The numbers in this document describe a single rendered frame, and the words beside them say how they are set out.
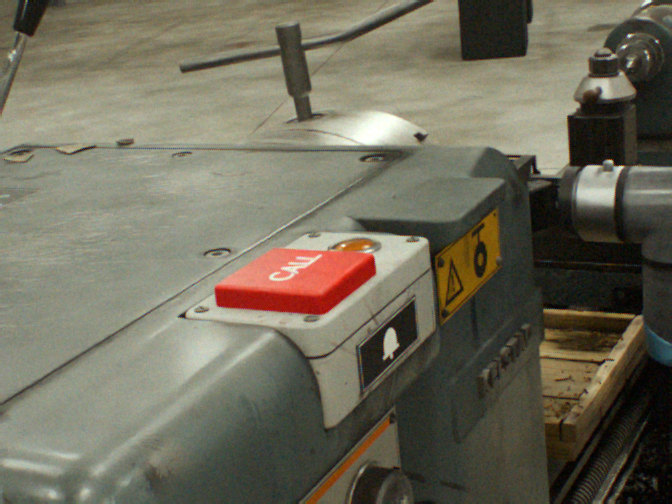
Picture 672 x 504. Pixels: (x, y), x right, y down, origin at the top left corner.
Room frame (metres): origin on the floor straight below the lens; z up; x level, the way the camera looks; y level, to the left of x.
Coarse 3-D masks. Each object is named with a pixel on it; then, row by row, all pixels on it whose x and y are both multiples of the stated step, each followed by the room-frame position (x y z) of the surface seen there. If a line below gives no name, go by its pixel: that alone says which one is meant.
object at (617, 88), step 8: (584, 80) 1.59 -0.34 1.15; (592, 80) 1.58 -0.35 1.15; (600, 80) 1.57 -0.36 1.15; (608, 80) 1.57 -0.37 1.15; (616, 80) 1.57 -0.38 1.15; (624, 80) 1.58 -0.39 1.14; (584, 88) 1.58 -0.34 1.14; (592, 88) 1.57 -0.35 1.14; (608, 88) 1.56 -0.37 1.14; (616, 88) 1.56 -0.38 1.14; (624, 88) 1.57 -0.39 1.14; (632, 88) 1.58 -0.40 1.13; (576, 96) 1.59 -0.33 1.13; (600, 96) 1.56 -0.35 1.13; (608, 96) 1.56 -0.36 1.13; (616, 96) 1.56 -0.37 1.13; (624, 96) 1.56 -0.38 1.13; (632, 96) 1.57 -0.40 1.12
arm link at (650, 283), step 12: (648, 264) 1.14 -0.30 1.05; (660, 264) 1.12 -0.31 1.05; (648, 276) 1.14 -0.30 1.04; (660, 276) 1.12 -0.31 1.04; (648, 288) 1.14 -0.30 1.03; (660, 288) 1.12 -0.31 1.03; (648, 300) 1.14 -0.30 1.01; (660, 300) 1.12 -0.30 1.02; (648, 312) 1.14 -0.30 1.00; (660, 312) 1.12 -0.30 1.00; (648, 324) 1.14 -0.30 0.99; (660, 324) 1.13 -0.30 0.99; (648, 336) 1.14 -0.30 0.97; (660, 336) 1.13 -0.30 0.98; (648, 348) 1.14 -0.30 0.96; (660, 348) 1.13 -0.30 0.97; (660, 360) 1.13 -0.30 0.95
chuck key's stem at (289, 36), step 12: (288, 24) 1.09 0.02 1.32; (276, 36) 1.10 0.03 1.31; (288, 36) 1.09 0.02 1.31; (300, 36) 1.09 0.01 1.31; (288, 48) 1.09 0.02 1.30; (300, 48) 1.09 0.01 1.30; (288, 60) 1.09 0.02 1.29; (300, 60) 1.09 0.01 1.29; (288, 72) 1.09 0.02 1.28; (300, 72) 1.09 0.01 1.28; (288, 84) 1.09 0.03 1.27; (300, 84) 1.09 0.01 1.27; (300, 96) 1.09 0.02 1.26; (300, 108) 1.09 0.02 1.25; (300, 120) 1.09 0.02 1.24
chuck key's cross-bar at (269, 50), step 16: (416, 0) 1.09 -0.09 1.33; (432, 0) 1.09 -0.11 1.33; (384, 16) 1.09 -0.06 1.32; (400, 16) 1.09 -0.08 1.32; (336, 32) 1.09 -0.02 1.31; (352, 32) 1.09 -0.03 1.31; (368, 32) 1.09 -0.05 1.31; (256, 48) 1.10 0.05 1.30; (272, 48) 1.10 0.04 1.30; (304, 48) 1.09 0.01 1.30; (320, 48) 1.10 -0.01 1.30; (192, 64) 1.10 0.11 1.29; (208, 64) 1.10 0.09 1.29; (224, 64) 1.10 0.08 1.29
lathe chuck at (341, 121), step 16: (320, 112) 1.11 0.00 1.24; (336, 112) 1.10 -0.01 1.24; (352, 112) 1.10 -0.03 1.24; (368, 112) 1.10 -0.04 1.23; (272, 128) 1.09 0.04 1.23; (288, 128) 1.06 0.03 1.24; (304, 128) 1.05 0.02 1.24; (320, 128) 1.05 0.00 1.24; (336, 128) 1.05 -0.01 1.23; (352, 128) 1.05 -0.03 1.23; (368, 128) 1.06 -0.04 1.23; (384, 128) 1.07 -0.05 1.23; (400, 128) 1.08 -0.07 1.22; (416, 128) 1.09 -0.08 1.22; (368, 144) 1.02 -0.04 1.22; (384, 144) 1.03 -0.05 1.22; (400, 144) 1.04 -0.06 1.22; (416, 144) 1.06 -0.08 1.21
